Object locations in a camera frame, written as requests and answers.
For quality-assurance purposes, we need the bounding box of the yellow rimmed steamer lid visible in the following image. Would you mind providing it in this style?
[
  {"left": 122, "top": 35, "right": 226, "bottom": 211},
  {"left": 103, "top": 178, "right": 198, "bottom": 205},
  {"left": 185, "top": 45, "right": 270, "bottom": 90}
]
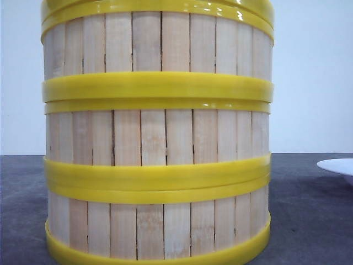
[{"left": 41, "top": 1, "right": 274, "bottom": 27}]

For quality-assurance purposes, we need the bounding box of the front bamboo steamer basket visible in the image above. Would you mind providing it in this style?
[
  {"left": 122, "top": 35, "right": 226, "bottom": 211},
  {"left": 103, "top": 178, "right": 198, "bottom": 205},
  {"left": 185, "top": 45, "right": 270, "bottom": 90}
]
[{"left": 46, "top": 185, "right": 270, "bottom": 264}]

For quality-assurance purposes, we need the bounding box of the white plate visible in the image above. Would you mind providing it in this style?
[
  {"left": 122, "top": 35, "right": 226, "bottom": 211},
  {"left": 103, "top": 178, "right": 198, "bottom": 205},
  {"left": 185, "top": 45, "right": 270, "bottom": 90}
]
[{"left": 317, "top": 158, "right": 353, "bottom": 186}]

